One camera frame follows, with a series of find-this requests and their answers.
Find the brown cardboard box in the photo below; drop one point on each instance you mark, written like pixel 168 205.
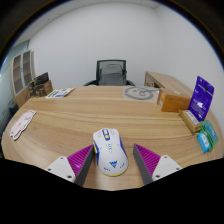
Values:
pixel 173 100

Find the green packet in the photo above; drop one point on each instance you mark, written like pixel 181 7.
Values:
pixel 210 133

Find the pink cartoon-shaped mouse pad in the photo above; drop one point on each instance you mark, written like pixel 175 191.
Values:
pixel 22 124

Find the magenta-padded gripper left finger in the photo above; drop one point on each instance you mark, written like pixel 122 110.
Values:
pixel 78 160

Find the wooden cabinet shelf unit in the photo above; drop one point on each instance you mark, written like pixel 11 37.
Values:
pixel 20 76

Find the blue packet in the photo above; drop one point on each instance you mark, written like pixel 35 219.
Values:
pixel 203 142

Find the narrow dark brown carton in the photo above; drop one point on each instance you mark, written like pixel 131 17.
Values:
pixel 31 89

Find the black leather armchair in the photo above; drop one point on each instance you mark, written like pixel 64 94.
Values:
pixel 7 115

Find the white blue yellow computer mouse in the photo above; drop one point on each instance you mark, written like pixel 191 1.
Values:
pixel 110 153

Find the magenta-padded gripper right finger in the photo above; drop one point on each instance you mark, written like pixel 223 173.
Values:
pixel 148 160

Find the purple blister package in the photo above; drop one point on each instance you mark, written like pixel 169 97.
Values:
pixel 201 98

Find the grey mesh office chair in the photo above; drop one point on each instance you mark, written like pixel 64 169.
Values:
pixel 111 74

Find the open black box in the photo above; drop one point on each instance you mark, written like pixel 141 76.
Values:
pixel 41 78

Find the small tan box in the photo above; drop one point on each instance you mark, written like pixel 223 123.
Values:
pixel 190 120

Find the white green printed sheet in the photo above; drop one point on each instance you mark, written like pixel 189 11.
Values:
pixel 59 93

